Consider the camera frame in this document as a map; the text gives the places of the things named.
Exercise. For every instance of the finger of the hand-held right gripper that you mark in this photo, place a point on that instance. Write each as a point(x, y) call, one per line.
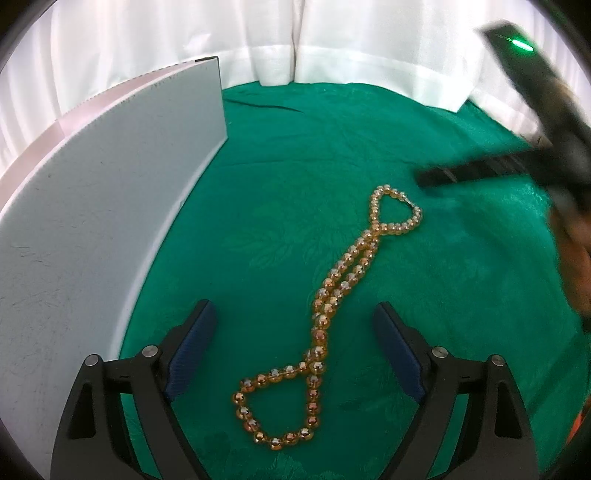
point(475, 170)

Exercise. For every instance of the white curtain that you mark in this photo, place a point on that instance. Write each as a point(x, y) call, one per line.
point(369, 41)

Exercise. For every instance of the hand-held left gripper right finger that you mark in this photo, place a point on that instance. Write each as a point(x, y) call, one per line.
point(399, 350)

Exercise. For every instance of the white jewelry box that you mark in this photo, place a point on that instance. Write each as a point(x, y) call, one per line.
point(92, 230)

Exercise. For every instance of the green tablecloth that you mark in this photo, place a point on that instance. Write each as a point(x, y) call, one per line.
point(286, 194)

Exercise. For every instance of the person's right hand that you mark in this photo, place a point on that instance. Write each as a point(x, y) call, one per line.
point(577, 258)

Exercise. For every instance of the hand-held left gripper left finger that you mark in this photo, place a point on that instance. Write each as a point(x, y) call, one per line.
point(191, 350)

